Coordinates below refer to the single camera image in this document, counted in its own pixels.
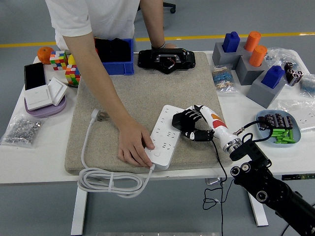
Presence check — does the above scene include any black table control panel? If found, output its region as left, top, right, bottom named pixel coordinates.
left=282, top=173, right=315, bottom=181

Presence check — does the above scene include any purple tray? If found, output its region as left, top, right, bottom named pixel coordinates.
left=24, top=95, right=67, bottom=118

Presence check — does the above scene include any orange cylinder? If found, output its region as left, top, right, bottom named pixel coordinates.
left=244, top=31, right=262, bottom=52
left=249, top=45, right=268, bottom=67

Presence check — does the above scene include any blue plastic bin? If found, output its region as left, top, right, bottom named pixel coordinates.
left=94, top=38, right=135, bottom=76

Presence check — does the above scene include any clear plastic bag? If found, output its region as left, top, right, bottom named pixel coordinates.
left=265, top=47, right=300, bottom=68

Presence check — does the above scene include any grey-brown mat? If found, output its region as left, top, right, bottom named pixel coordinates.
left=64, top=51, right=234, bottom=176

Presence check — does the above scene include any black office chair base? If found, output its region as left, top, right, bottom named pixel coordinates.
left=163, top=1, right=177, bottom=14

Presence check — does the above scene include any bag of blue resistors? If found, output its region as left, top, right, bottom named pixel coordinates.
left=299, top=73, right=315, bottom=98

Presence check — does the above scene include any person's right hand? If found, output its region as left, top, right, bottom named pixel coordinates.
left=117, top=117, right=156, bottom=168

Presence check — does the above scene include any black and red cloth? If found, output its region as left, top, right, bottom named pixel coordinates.
left=94, top=37, right=132, bottom=63

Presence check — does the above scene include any black smartphone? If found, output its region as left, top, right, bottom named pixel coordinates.
left=24, top=62, right=47, bottom=91

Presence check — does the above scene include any white wall switch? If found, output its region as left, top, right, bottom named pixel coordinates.
left=24, top=84, right=54, bottom=111
left=47, top=77, right=68, bottom=107

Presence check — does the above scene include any black capacitor bundle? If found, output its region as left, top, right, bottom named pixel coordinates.
left=284, top=62, right=305, bottom=87

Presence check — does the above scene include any person's left hand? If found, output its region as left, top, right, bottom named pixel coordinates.
left=152, top=43, right=178, bottom=50

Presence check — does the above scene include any bag of metal nuts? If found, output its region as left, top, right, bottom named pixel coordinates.
left=0, top=113, right=45, bottom=148

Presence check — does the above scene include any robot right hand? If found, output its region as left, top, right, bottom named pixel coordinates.
left=181, top=104, right=238, bottom=148

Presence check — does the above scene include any black electronic device housing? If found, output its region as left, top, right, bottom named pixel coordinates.
left=137, top=47, right=197, bottom=75

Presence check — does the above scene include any bagged white socket panel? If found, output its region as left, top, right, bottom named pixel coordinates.
left=277, top=99, right=315, bottom=133

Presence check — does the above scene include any light blue dish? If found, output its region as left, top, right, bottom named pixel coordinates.
left=255, top=110, right=302, bottom=148

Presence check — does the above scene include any black capacitors pile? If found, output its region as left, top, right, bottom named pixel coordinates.
left=257, top=113, right=296, bottom=131

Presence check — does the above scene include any green cylinders pile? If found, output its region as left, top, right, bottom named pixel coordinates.
left=270, top=129, right=295, bottom=145

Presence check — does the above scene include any grey block holder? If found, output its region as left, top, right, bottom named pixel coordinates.
left=212, top=41, right=248, bottom=66
left=235, top=56, right=269, bottom=86
left=247, top=71, right=287, bottom=109

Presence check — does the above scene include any blue block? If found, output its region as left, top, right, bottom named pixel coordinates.
left=222, top=31, right=241, bottom=53
left=261, top=65, right=286, bottom=89

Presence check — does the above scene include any colourful puzzle cube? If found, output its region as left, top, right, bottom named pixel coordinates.
left=49, top=50, right=69, bottom=71
left=64, top=64, right=81, bottom=86

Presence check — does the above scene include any white power strip with cord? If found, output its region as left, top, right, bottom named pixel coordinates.
left=77, top=104, right=186, bottom=199

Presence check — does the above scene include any orange fruit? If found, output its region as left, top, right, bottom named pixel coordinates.
left=37, top=46, right=55, bottom=65

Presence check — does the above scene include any black plug with cord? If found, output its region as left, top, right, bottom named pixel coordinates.
left=171, top=110, right=234, bottom=236

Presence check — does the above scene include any white table leg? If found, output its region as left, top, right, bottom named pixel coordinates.
left=246, top=193, right=269, bottom=227
left=70, top=185, right=89, bottom=236

